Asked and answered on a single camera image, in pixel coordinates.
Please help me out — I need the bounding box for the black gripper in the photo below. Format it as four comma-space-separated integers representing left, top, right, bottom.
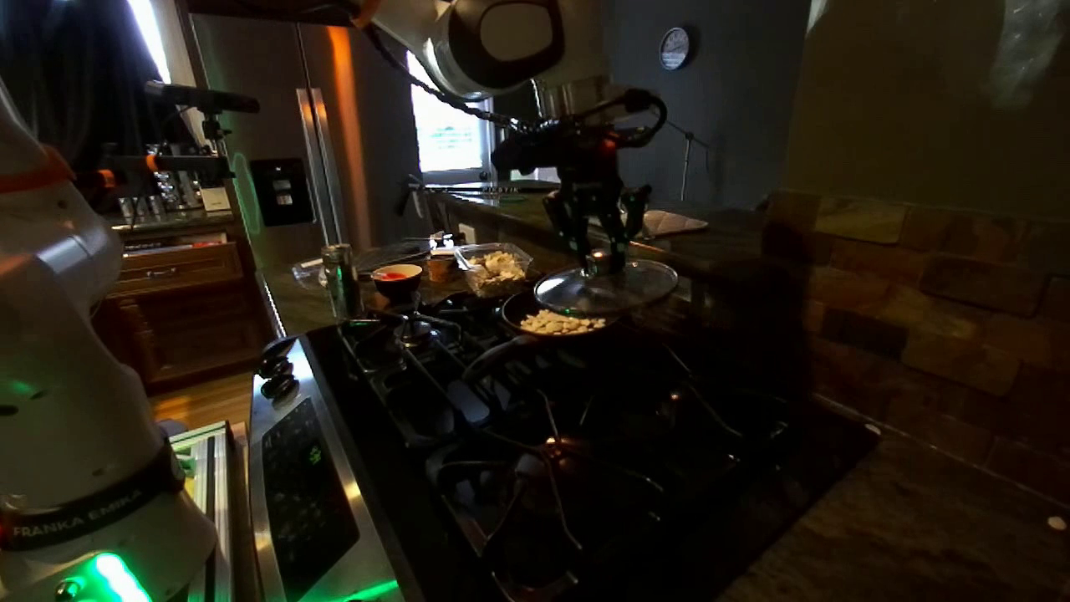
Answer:
540, 127, 656, 272

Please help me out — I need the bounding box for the round glass pan lid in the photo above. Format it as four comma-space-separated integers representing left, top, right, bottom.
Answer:
532, 246, 683, 322

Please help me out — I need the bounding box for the pale cloth on counter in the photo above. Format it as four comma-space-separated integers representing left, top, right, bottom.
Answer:
642, 206, 711, 240

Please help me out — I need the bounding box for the black gas stove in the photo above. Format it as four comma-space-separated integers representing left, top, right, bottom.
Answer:
242, 280, 883, 602

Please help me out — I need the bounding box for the white chopped food in pan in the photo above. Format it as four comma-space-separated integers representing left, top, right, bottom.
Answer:
514, 309, 613, 341

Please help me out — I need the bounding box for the pale pasta pile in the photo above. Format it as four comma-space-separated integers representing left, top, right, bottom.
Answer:
471, 246, 528, 291

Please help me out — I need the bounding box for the clear glass food container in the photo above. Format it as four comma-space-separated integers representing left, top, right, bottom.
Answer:
458, 240, 538, 300

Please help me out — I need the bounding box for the black frying pan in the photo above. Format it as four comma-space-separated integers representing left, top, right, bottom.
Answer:
460, 283, 627, 388

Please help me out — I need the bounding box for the small spice jar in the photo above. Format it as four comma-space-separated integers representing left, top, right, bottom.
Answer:
424, 243, 460, 299

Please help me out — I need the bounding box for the bright window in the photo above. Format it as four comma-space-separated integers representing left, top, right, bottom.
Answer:
401, 46, 498, 180

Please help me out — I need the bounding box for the small red bowl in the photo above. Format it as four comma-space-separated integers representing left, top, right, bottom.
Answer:
368, 262, 428, 309

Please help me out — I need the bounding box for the dark glass jar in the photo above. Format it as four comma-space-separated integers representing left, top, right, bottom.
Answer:
322, 240, 364, 322

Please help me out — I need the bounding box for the stainless steel fridge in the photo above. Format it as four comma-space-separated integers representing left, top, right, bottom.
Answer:
182, 12, 421, 255

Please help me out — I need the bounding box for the wooden cabinet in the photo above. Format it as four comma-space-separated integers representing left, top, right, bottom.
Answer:
98, 213, 276, 388

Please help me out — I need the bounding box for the round wall clock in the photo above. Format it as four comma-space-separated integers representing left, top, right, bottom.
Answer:
656, 25, 694, 74

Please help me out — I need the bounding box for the black stereo camera on stand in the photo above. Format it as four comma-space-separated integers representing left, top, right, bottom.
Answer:
139, 78, 268, 221

